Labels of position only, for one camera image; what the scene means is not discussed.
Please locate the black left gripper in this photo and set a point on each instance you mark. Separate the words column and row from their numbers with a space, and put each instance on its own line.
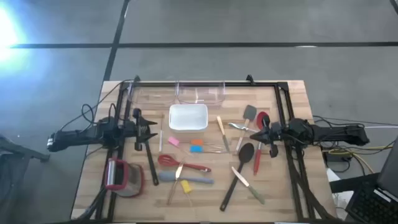
column 138, row 130

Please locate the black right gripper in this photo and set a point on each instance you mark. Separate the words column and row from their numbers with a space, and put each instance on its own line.
column 275, row 132

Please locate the thin white stick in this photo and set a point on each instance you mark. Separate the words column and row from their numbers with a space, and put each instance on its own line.
column 160, row 140

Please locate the large black spoon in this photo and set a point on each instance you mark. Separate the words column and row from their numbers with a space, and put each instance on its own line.
column 245, row 154

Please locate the metal spoon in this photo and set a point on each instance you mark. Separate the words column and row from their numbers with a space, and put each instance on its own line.
column 236, row 126

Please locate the black slotted spatula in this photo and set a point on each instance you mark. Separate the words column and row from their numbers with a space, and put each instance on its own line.
column 152, row 168

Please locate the grey silicone spoon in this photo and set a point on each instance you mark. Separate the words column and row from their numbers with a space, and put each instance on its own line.
column 168, row 176

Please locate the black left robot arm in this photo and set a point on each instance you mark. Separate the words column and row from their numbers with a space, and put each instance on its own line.
column 77, row 137

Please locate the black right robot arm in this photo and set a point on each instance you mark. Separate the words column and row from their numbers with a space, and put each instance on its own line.
column 335, row 133

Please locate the clear plastic bin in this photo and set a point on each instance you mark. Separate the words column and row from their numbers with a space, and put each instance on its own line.
column 200, row 93
column 152, row 98

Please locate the white rectangular plastic bin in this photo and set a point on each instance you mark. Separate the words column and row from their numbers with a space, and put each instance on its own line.
column 188, row 118

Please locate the black power brick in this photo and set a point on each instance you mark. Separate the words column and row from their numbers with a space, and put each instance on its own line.
column 332, row 157

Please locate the white paper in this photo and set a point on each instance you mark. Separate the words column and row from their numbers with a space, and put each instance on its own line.
column 342, row 199

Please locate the black furniture leg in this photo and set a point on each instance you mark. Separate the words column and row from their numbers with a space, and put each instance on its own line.
column 31, row 153

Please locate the black laptop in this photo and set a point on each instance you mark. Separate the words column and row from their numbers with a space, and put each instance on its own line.
column 370, row 205

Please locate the black metal table frame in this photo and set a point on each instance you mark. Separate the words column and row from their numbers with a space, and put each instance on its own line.
column 264, row 84

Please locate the black frame clamp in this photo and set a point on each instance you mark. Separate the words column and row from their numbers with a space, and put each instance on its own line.
column 137, row 78
column 250, row 79

